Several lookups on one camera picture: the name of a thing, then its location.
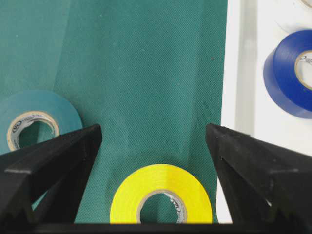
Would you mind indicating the blue tape roll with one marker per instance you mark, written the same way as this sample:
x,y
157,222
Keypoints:
x,y
288,74

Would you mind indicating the teal tape roll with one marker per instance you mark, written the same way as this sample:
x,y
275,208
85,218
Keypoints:
x,y
22,109

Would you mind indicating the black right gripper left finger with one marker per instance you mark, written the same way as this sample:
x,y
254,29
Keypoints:
x,y
41,186

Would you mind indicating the yellow tape roll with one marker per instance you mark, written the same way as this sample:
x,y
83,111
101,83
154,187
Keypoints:
x,y
189,197

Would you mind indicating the white plastic tray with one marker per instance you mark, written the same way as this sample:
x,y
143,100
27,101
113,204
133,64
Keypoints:
x,y
251,35

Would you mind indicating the green table cloth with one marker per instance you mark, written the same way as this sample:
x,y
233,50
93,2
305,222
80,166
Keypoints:
x,y
150,72

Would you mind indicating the white tape roll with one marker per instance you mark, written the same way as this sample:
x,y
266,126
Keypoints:
x,y
293,15

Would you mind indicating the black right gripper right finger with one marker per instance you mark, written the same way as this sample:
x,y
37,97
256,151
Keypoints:
x,y
268,189

